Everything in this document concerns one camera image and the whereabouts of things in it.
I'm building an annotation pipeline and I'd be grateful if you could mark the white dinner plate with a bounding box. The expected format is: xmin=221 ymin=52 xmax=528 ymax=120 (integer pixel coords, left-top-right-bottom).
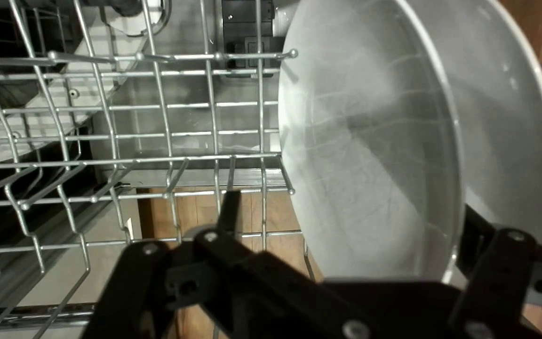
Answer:
xmin=396 ymin=0 xmax=542 ymax=250
xmin=277 ymin=0 xmax=469 ymax=282

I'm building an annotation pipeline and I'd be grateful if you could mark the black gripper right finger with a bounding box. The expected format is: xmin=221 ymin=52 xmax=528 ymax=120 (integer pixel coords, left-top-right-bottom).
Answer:
xmin=450 ymin=205 xmax=542 ymax=339

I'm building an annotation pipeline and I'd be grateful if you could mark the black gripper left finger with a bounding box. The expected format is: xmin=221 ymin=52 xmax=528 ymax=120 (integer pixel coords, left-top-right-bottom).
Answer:
xmin=82 ymin=188 xmax=375 ymax=339

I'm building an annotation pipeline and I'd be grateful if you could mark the wire dishwasher rack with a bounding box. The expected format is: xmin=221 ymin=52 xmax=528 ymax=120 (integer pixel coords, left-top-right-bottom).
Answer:
xmin=0 ymin=0 xmax=542 ymax=339

